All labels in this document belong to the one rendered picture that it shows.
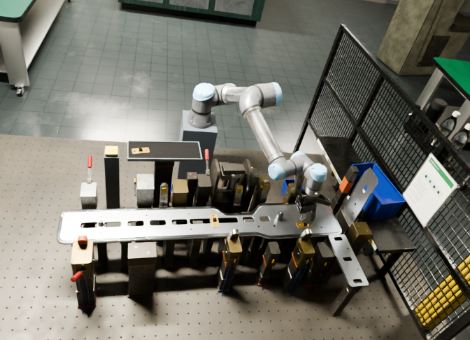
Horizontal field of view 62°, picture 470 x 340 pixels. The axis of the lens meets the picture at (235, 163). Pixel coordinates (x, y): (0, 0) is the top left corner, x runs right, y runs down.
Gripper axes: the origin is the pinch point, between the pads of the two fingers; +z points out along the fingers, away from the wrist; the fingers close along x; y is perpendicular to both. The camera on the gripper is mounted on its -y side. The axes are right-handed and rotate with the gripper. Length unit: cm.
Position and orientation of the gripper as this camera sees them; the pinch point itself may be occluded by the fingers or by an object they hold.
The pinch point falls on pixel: (307, 217)
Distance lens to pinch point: 201.9
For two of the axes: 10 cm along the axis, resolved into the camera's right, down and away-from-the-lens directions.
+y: -9.8, 0.7, -2.0
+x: 1.9, 6.9, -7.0
